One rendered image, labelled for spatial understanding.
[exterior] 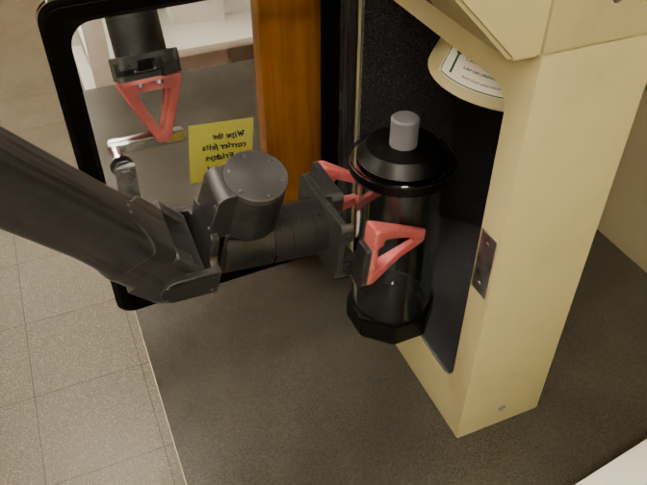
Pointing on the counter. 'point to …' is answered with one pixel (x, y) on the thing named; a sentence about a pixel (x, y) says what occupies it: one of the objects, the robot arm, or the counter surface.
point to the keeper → (483, 263)
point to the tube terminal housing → (536, 197)
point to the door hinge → (349, 12)
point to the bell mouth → (464, 77)
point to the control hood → (502, 23)
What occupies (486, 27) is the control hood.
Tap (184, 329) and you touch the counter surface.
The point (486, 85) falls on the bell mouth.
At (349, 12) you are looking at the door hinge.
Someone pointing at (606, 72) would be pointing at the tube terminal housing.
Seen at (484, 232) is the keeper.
